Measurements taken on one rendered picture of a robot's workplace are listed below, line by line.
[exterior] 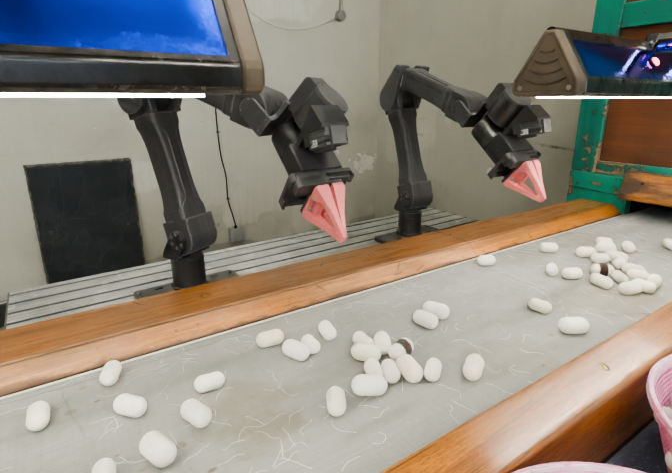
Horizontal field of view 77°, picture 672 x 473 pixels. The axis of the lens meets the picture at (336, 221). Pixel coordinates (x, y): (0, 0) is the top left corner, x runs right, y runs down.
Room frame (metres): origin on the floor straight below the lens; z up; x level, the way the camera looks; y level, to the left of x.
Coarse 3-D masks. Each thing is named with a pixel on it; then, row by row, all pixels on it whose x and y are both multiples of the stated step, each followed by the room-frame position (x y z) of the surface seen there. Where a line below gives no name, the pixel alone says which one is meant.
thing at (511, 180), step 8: (520, 168) 0.81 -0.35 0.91; (528, 168) 0.80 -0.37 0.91; (504, 176) 0.87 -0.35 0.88; (512, 176) 0.83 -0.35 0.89; (520, 176) 0.82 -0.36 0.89; (528, 176) 0.81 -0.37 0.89; (536, 176) 0.80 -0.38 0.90; (504, 184) 0.84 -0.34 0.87; (512, 184) 0.83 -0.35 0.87; (536, 184) 0.80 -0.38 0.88; (520, 192) 0.82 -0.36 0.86; (528, 192) 0.81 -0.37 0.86; (536, 200) 0.80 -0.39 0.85
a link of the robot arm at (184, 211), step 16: (144, 112) 0.76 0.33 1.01; (160, 112) 0.77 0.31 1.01; (176, 112) 0.81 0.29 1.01; (144, 128) 0.77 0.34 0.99; (160, 128) 0.76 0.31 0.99; (176, 128) 0.79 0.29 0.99; (160, 144) 0.76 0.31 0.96; (176, 144) 0.78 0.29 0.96; (160, 160) 0.76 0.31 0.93; (176, 160) 0.77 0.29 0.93; (160, 176) 0.77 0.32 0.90; (176, 176) 0.76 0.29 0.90; (160, 192) 0.77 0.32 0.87; (176, 192) 0.75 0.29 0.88; (192, 192) 0.77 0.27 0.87; (176, 208) 0.74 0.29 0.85; (192, 208) 0.76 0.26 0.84; (176, 224) 0.74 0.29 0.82; (192, 224) 0.74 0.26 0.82; (208, 224) 0.77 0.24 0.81; (192, 240) 0.73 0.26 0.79; (208, 240) 0.76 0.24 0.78
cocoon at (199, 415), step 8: (192, 400) 0.34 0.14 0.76; (184, 408) 0.34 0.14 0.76; (192, 408) 0.33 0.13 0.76; (200, 408) 0.33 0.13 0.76; (208, 408) 0.34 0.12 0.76; (184, 416) 0.33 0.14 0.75; (192, 416) 0.33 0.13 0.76; (200, 416) 0.33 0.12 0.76; (208, 416) 0.33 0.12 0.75; (192, 424) 0.33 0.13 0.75; (200, 424) 0.32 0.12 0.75
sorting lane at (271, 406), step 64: (512, 256) 0.78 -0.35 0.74; (576, 256) 0.78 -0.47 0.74; (640, 256) 0.78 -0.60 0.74; (320, 320) 0.53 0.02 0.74; (384, 320) 0.53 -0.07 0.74; (448, 320) 0.53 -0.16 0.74; (512, 320) 0.53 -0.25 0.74; (64, 384) 0.39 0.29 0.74; (128, 384) 0.39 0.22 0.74; (192, 384) 0.39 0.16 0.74; (256, 384) 0.39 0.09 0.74; (320, 384) 0.39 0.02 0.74; (448, 384) 0.39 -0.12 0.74; (512, 384) 0.39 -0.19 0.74; (0, 448) 0.31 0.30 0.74; (64, 448) 0.31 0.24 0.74; (128, 448) 0.31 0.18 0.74; (192, 448) 0.31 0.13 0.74; (256, 448) 0.31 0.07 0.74; (320, 448) 0.31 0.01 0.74; (384, 448) 0.31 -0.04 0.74
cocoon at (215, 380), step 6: (216, 372) 0.39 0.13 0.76; (198, 378) 0.38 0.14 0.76; (204, 378) 0.38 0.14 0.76; (210, 378) 0.38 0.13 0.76; (216, 378) 0.38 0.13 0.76; (222, 378) 0.39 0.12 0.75; (198, 384) 0.38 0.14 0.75; (204, 384) 0.38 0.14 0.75; (210, 384) 0.38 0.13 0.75; (216, 384) 0.38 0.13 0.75; (222, 384) 0.39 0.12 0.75; (198, 390) 0.37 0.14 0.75; (204, 390) 0.38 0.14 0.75; (210, 390) 0.38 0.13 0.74
